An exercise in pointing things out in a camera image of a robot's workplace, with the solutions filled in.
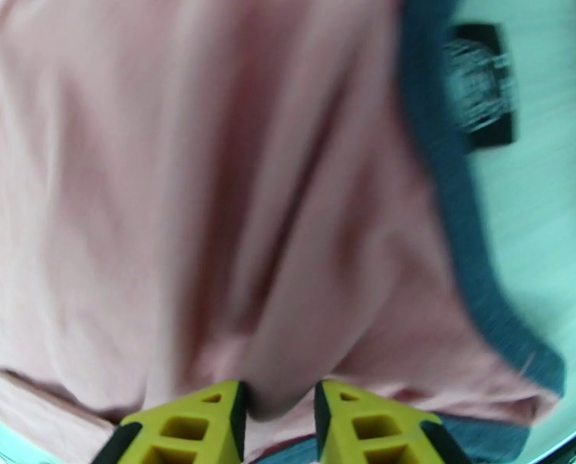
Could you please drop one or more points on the red shirt with dark trim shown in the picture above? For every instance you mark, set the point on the red shirt with dark trim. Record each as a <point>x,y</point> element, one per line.
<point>171,187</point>

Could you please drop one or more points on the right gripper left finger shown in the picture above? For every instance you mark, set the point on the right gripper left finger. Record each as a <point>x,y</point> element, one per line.
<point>186,424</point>

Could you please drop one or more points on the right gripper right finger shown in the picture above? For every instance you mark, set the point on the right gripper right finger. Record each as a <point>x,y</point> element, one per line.
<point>370,424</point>

